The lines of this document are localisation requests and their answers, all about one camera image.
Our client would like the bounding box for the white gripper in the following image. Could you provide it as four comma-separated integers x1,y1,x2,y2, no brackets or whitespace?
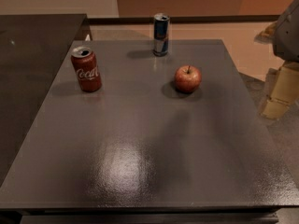
254,0,299,119

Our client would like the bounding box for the red apple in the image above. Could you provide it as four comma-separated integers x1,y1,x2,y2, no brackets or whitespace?
174,65,202,93

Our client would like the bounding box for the blue silver energy drink can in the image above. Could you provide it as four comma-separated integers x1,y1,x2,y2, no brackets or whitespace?
153,13,170,56

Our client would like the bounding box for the red Coca-Cola can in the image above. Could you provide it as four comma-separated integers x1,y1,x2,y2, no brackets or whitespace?
71,46,102,92

